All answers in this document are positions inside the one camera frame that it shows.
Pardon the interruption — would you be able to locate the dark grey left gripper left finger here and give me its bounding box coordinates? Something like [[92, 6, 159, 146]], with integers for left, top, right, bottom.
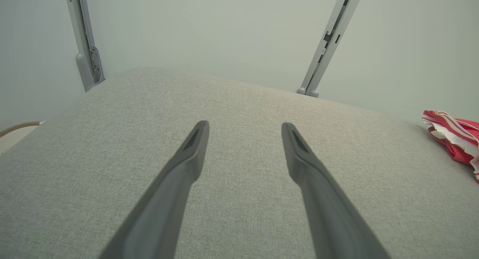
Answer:
[[98, 120, 210, 259]]

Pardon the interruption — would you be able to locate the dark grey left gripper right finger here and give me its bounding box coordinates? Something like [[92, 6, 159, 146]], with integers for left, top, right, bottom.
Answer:
[[281, 122, 392, 259]]

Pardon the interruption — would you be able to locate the red white jersey shirt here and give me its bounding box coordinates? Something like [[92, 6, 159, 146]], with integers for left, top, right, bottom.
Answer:
[[422, 110, 479, 183]]

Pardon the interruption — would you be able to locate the cream perforated laundry basket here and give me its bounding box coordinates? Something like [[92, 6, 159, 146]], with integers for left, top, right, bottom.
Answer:
[[0, 121, 45, 155]]

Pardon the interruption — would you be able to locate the grey double frame post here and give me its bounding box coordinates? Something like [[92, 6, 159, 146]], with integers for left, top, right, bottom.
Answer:
[[296, 0, 366, 99]]

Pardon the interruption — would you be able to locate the grey metal frame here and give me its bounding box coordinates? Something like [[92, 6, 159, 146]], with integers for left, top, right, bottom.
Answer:
[[64, 0, 106, 92]]

